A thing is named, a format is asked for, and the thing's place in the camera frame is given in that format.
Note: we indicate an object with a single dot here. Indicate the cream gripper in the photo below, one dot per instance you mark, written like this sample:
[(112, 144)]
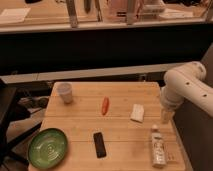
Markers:
[(166, 115)]

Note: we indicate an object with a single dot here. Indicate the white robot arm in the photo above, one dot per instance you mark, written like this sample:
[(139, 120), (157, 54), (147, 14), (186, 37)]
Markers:
[(185, 82)]

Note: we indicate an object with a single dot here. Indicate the orange carrot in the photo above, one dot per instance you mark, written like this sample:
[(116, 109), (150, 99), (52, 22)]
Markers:
[(105, 106)]

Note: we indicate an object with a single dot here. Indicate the green plate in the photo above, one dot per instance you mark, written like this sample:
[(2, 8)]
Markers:
[(48, 148)]

